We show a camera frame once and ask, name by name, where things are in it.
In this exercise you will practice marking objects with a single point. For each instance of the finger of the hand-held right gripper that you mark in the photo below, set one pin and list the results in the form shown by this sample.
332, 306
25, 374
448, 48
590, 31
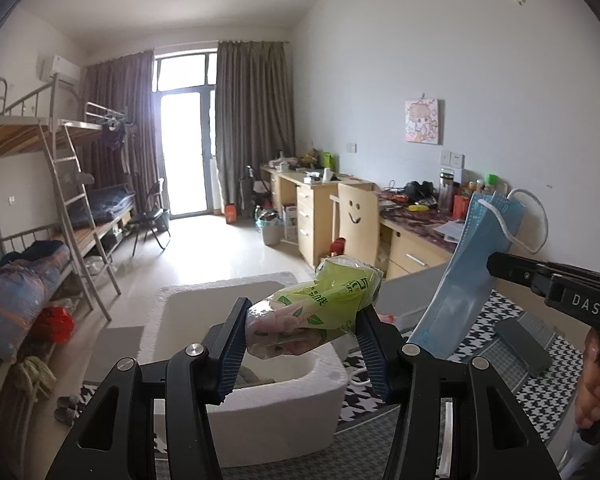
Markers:
520, 262
522, 277

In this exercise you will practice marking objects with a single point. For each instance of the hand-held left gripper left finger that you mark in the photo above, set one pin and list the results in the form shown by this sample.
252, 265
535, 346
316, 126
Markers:
230, 360

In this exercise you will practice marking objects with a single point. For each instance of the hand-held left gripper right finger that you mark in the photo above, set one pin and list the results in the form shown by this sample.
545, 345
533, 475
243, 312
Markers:
377, 365

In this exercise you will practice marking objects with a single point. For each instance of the blue face mask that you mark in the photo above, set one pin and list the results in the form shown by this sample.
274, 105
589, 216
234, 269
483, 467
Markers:
460, 285

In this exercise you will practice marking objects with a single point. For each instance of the white foam box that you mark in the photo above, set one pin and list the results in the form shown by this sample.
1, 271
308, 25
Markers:
280, 410

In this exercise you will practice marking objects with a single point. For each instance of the green tissue packet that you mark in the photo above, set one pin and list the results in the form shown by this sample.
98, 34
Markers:
320, 305

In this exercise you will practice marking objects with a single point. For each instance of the person's right hand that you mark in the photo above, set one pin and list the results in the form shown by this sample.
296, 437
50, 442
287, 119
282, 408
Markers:
595, 385

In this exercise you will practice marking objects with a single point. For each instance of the red snack packet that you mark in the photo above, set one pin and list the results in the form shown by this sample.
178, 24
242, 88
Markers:
387, 318

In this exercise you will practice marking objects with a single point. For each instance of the black smartphone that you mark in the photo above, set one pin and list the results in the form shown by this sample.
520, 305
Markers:
522, 345

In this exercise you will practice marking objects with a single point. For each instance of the printed papers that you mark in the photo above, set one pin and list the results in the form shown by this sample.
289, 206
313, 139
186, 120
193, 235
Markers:
450, 232

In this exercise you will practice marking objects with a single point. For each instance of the group of toiletry bottles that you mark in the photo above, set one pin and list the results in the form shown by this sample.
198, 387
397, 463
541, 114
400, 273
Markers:
460, 195

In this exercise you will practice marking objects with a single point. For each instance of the houndstooth tablecloth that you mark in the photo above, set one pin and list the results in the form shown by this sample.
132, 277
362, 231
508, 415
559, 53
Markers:
545, 390

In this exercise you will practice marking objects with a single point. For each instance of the wooden desk patterned top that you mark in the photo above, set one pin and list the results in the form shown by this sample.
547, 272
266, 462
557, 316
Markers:
415, 255

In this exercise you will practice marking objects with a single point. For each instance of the yellow desk item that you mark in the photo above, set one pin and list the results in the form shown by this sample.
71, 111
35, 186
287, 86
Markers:
417, 207

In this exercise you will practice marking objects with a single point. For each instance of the black headphones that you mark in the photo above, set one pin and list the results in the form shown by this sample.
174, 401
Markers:
420, 190

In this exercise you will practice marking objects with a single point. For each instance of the white bucket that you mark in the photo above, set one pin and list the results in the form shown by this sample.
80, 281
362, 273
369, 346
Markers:
271, 230

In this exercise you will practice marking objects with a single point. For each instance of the orange floor container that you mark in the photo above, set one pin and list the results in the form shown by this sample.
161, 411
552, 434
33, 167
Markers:
231, 213

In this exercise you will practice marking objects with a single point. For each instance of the wooden chair smiley face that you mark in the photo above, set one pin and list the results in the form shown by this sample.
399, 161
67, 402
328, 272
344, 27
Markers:
355, 220

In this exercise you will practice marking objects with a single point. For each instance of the wooden desk with drawers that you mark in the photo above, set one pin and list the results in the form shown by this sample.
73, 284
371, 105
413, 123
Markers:
310, 220

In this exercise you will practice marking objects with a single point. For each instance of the black folding chair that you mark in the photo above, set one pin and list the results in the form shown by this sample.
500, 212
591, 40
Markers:
150, 217

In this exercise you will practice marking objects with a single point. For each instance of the grey shoes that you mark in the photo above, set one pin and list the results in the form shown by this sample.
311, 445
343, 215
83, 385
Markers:
69, 409

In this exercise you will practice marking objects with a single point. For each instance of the red bag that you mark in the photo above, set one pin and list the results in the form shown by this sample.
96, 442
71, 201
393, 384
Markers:
54, 324

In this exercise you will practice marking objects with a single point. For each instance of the blue mattress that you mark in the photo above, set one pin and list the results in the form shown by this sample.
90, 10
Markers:
107, 202

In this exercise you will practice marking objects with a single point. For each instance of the green box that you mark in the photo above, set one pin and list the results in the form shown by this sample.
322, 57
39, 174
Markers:
330, 161

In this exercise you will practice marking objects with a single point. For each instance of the metal bed ladder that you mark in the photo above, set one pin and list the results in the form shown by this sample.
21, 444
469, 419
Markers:
77, 210

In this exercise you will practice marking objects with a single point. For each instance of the glass balcony door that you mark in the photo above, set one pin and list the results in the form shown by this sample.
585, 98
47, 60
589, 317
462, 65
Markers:
185, 150

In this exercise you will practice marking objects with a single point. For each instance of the blue patterned quilt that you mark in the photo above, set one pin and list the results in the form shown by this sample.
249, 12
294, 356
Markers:
15, 290

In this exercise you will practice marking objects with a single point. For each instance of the brown curtain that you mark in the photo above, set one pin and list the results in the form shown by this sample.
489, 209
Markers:
130, 110
252, 125

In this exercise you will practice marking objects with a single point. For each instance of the hanging dark clothes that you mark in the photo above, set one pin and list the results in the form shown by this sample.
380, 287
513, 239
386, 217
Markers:
115, 135

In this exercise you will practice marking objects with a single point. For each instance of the metal bunk bed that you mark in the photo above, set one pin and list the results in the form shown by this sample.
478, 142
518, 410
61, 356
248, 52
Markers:
10, 135
107, 115

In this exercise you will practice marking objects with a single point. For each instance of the white air conditioner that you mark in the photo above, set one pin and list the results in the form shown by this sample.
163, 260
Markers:
60, 69

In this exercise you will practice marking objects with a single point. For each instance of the white wall socket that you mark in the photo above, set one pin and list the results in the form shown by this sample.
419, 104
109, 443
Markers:
452, 158

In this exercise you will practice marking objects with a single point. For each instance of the pink cartoon wall picture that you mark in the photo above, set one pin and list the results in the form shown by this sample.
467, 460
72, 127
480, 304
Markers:
422, 121

